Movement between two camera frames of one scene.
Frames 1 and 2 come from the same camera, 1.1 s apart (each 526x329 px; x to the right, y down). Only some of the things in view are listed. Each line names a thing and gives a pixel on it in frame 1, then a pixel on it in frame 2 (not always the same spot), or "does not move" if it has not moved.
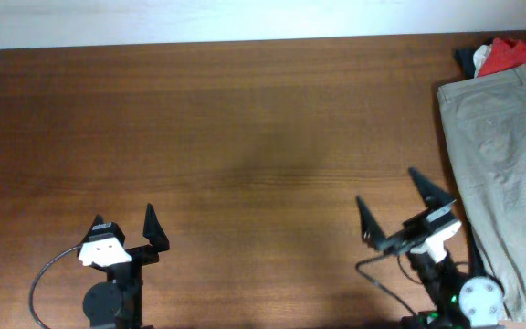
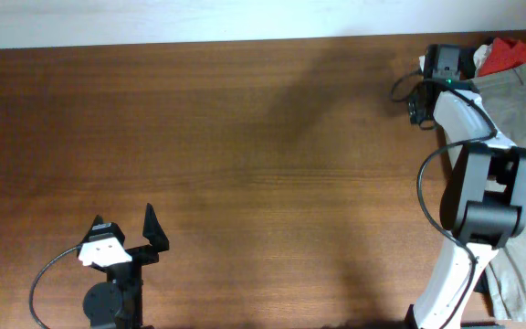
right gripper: (396, 245) → (415, 111)
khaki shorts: (502, 127) does not move
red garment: (504, 55) does not move
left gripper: (153, 232) does not move
